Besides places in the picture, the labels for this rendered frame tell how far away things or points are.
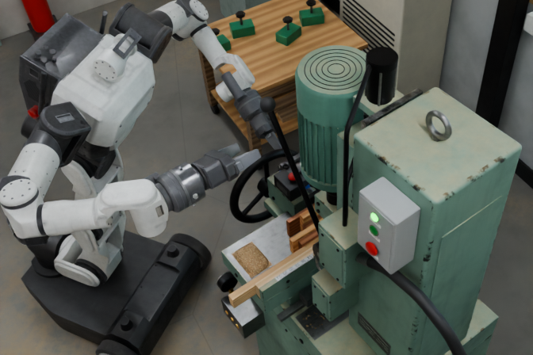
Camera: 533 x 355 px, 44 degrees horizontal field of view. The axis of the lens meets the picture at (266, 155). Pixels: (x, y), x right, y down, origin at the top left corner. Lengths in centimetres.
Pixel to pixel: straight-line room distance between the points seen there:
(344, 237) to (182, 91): 250
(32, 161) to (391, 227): 81
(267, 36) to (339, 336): 174
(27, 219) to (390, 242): 73
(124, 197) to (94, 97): 44
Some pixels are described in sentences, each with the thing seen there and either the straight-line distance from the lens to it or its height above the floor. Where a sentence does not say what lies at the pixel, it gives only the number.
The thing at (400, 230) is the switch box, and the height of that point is 145.
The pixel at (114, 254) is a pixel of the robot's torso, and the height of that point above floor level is 35.
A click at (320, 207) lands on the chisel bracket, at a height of 104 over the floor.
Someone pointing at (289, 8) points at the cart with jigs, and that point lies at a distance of 335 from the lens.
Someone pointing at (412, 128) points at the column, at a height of 152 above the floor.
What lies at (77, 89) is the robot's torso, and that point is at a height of 135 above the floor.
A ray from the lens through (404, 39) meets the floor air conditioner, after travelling 313.
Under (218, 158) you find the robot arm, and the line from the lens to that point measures 139.
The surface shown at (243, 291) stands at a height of 94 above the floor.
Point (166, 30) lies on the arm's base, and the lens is 190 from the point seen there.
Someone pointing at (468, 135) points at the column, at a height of 152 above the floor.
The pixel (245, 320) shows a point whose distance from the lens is 206.
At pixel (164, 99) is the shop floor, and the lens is 373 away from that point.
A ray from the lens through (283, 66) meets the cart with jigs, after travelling 298.
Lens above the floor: 240
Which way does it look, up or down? 46 degrees down
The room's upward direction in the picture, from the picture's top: 6 degrees counter-clockwise
